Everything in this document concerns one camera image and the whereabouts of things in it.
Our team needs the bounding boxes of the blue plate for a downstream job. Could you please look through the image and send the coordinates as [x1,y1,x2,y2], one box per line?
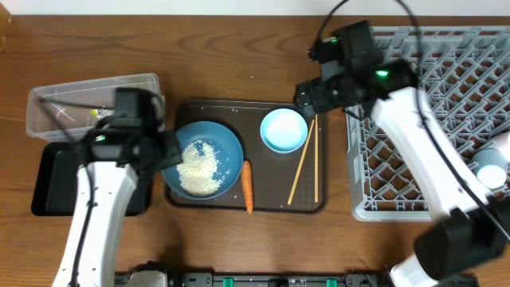
[163,121,244,200]

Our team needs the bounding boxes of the light blue bowl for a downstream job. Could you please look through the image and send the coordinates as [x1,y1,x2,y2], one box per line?
[260,108,308,154]

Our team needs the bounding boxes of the silver foil wrapper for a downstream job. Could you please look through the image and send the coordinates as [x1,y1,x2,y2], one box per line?
[90,108,114,120]

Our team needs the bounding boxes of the light blue cup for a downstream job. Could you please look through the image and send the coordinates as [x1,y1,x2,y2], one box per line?
[471,149,508,189]

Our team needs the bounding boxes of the pink white cup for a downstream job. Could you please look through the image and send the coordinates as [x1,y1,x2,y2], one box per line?
[492,132,510,162]

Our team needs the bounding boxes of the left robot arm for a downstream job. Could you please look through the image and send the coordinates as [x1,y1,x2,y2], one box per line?
[53,128,182,286]

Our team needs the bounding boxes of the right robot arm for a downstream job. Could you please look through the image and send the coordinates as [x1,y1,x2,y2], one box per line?
[293,60,509,286]

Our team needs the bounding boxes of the grey dishwasher rack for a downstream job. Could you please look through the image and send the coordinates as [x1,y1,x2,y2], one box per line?
[347,26,509,222]

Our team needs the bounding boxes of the pile of white rice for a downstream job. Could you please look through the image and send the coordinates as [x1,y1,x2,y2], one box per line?
[176,140,223,197]

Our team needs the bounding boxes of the dark brown serving tray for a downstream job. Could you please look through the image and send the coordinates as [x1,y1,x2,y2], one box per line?
[175,99,328,214]

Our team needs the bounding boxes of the orange carrot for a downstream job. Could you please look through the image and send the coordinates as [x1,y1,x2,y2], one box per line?
[241,160,254,214]

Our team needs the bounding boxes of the clear plastic bin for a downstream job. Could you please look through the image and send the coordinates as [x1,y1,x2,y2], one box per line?
[25,73,166,142]

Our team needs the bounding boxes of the black plastic tray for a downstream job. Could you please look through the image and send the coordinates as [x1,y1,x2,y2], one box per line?
[30,142,152,217]

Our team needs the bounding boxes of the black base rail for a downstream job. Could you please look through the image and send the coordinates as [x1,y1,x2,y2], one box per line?
[115,262,390,287]

